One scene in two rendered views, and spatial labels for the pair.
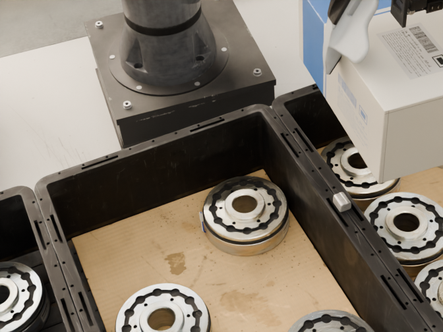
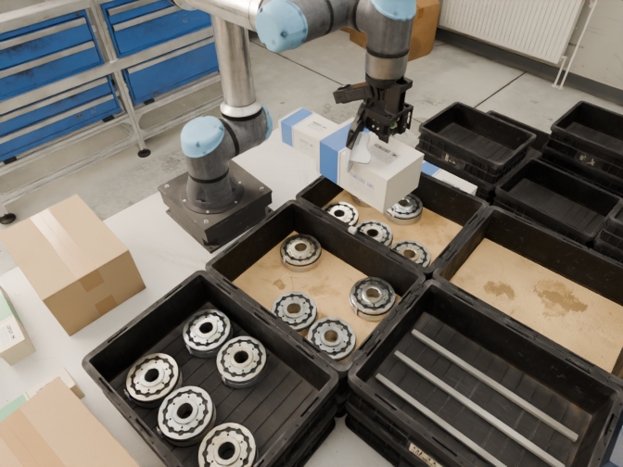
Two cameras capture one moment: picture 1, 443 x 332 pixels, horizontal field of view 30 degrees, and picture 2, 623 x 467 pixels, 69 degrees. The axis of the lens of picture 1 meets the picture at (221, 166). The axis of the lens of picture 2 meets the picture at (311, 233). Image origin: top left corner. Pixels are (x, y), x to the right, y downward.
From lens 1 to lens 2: 0.35 m
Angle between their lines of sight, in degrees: 21
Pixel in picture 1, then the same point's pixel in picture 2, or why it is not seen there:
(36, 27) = not seen: hidden behind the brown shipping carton
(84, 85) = (162, 220)
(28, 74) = (126, 223)
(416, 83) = (391, 166)
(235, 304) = (316, 292)
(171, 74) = (222, 200)
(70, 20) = (86, 196)
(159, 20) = (213, 174)
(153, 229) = (260, 273)
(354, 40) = (362, 154)
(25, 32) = not seen: hidden behind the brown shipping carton
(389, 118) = (387, 183)
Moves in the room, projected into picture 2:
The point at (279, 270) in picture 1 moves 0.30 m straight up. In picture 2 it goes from (327, 271) to (328, 176)
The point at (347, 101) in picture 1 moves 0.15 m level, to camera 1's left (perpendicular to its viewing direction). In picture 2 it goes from (358, 183) to (296, 208)
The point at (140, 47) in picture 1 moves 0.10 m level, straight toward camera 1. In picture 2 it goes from (203, 191) to (221, 209)
